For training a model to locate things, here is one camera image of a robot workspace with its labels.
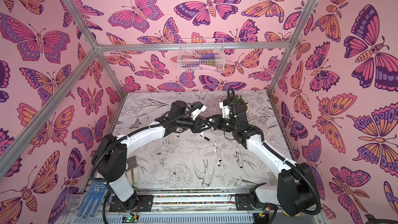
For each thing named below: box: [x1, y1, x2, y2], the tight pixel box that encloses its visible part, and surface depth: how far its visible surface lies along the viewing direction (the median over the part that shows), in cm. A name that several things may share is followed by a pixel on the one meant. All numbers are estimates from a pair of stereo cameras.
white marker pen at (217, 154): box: [212, 141, 222, 167], surface depth 90 cm
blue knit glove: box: [75, 180, 109, 220], surface depth 76 cm
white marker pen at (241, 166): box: [236, 146, 244, 168], surface depth 89 cm
